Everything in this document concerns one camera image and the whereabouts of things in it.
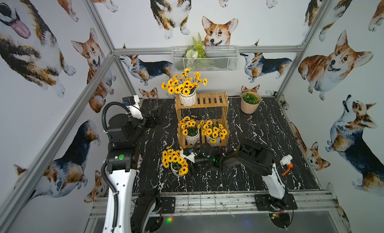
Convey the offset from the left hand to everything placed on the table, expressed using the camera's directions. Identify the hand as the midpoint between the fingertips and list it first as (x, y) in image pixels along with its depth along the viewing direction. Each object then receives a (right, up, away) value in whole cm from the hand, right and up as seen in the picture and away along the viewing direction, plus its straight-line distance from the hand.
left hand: (155, 104), depth 63 cm
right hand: (+6, -32, +17) cm, 37 cm away
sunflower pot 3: (+26, -16, +20) cm, 37 cm away
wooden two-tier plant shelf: (+21, +3, +19) cm, 29 cm away
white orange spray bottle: (+69, -31, +23) cm, 79 cm away
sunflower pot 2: (+14, -17, +26) cm, 34 cm away
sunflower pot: (+8, -31, +13) cm, 35 cm away
